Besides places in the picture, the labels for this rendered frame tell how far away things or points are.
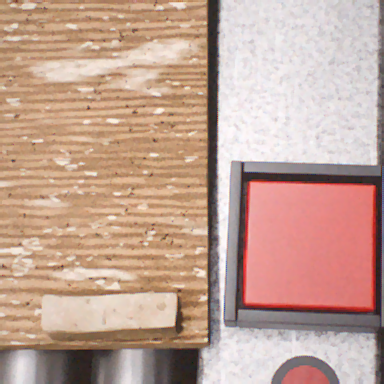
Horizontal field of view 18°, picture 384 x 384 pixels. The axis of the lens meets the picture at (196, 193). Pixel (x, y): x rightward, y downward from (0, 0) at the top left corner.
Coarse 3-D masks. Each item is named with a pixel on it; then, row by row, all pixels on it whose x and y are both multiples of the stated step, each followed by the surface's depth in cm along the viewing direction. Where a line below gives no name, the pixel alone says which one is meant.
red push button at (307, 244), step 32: (256, 192) 55; (288, 192) 55; (320, 192) 55; (352, 192) 55; (256, 224) 54; (288, 224) 54; (320, 224) 54; (352, 224) 54; (256, 256) 54; (288, 256) 54; (320, 256) 54; (352, 256) 54; (256, 288) 53; (288, 288) 53; (320, 288) 53; (352, 288) 53
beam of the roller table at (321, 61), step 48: (240, 0) 59; (288, 0) 59; (336, 0) 59; (240, 48) 58; (288, 48) 58; (336, 48) 58; (240, 96) 58; (288, 96) 57; (336, 96) 57; (240, 144) 57; (288, 144) 57; (336, 144) 57; (240, 288) 55; (240, 336) 54; (288, 336) 54; (336, 336) 54
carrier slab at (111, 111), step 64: (0, 0) 57; (64, 0) 57; (128, 0) 57; (192, 0) 57; (0, 64) 56; (64, 64) 56; (128, 64) 56; (192, 64) 56; (0, 128) 56; (64, 128) 55; (128, 128) 55; (192, 128) 55; (0, 192) 55; (64, 192) 54; (128, 192) 54; (192, 192) 54; (0, 256) 54; (64, 256) 54; (128, 256) 53; (192, 256) 53; (0, 320) 53; (192, 320) 52
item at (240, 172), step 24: (240, 168) 55; (264, 168) 55; (288, 168) 55; (312, 168) 55; (336, 168) 55; (360, 168) 54; (240, 192) 54; (240, 216) 54; (240, 240) 55; (240, 312) 53; (264, 312) 53; (288, 312) 53
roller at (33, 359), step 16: (0, 352) 55; (16, 352) 54; (32, 352) 54; (48, 352) 54; (64, 352) 55; (0, 368) 54; (16, 368) 54; (32, 368) 54; (48, 368) 54; (64, 368) 55
